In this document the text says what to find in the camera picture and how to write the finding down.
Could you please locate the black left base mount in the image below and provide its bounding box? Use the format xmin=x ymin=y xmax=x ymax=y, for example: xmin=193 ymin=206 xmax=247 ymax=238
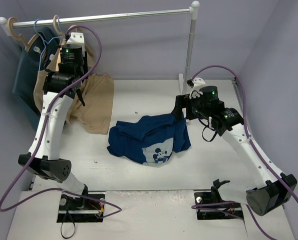
xmin=57 ymin=194 xmax=105 ymax=223

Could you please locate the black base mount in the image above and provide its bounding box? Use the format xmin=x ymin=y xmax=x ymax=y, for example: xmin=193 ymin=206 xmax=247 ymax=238
xmin=192 ymin=179 xmax=244 ymax=221
xmin=57 ymin=194 xmax=105 ymax=223

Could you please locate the dark teal hanging shirt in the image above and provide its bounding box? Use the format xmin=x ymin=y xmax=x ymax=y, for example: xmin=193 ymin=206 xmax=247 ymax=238
xmin=12 ymin=27 xmax=59 ymax=130

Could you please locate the wooden hanger with beige shirt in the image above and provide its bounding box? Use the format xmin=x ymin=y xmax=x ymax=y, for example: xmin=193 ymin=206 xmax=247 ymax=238
xmin=53 ymin=15 xmax=65 ymax=71

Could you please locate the blue Mickey Mouse t-shirt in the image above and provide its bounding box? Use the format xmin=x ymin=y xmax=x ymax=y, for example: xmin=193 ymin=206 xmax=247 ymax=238
xmin=107 ymin=113 xmax=191 ymax=167

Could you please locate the wooden hanger far left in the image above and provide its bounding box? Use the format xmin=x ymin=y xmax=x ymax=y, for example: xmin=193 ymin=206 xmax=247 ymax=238
xmin=7 ymin=16 xmax=48 ymax=61

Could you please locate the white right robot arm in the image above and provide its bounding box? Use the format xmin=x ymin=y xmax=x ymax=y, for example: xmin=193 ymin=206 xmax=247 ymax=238
xmin=172 ymin=77 xmax=297 ymax=216

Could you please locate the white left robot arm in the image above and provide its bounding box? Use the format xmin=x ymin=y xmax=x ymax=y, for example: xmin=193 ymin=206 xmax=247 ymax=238
xmin=18 ymin=32 xmax=89 ymax=210

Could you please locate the silver clothes rack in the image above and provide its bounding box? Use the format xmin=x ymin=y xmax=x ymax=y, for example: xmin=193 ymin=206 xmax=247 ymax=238
xmin=0 ymin=0 xmax=200 ymax=94

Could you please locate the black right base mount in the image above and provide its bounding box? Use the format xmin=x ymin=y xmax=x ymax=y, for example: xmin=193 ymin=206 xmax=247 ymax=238
xmin=192 ymin=179 xmax=244 ymax=221

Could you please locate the black looped strap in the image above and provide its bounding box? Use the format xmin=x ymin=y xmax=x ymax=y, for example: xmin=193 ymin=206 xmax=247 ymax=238
xmin=60 ymin=209 xmax=77 ymax=239

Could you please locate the beige hanging shirt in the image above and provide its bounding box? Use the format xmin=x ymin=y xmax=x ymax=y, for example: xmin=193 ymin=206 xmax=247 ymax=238
xmin=33 ymin=44 xmax=115 ymax=135

